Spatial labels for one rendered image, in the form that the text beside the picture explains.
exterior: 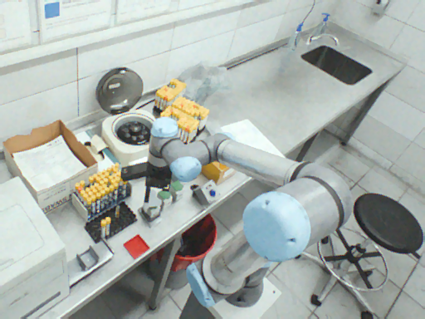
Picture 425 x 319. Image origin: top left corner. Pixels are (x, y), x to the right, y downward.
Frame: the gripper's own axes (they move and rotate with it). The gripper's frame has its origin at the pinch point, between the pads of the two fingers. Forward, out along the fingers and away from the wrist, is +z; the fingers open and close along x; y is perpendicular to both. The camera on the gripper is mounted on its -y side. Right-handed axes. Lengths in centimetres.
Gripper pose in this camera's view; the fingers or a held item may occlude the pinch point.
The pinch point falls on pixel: (145, 196)
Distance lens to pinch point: 128.1
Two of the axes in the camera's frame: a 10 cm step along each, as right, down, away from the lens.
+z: -1.5, 7.5, 6.5
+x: 0.4, -6.5, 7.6
